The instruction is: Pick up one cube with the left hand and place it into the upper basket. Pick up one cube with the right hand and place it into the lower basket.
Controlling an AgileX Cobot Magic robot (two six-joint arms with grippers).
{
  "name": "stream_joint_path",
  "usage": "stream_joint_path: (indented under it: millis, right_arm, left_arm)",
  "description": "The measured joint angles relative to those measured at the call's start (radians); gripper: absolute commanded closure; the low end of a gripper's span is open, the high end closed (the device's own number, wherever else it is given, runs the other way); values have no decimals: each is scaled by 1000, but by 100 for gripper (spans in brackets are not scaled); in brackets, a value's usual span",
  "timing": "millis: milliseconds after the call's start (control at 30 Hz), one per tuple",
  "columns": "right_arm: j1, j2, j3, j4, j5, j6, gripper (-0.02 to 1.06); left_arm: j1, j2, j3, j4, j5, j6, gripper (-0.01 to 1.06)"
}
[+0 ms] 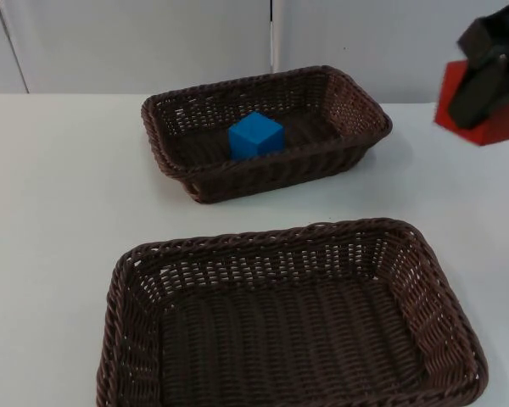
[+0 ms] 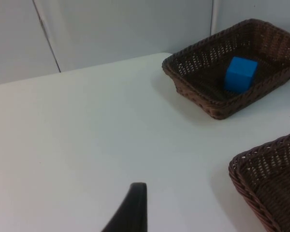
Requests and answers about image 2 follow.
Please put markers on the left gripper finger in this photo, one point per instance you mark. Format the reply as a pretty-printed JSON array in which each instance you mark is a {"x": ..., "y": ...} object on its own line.
[{"x": 133, "y": 212}]

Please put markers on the blue cube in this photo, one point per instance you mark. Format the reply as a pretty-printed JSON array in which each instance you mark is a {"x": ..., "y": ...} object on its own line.
[{"x": 239, "y": 75}]

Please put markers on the dark brown wicker basket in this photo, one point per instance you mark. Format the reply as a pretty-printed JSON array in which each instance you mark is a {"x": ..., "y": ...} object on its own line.
[
  {"x": 215, "y": 108},
  {"x": 275, "y": 183}
]

